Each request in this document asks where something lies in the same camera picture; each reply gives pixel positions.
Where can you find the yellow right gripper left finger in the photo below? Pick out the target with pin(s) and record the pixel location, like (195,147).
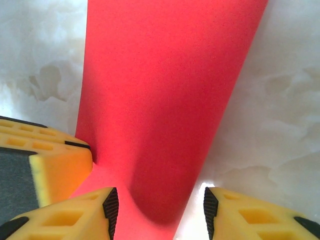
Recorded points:
(62,220)

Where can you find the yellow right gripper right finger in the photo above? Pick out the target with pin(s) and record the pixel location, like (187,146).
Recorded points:
(250,220)

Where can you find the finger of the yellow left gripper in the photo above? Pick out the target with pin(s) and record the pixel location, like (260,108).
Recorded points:
(30,135)
(65,172)

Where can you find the red cloth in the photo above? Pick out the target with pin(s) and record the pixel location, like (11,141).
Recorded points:
(162,75)

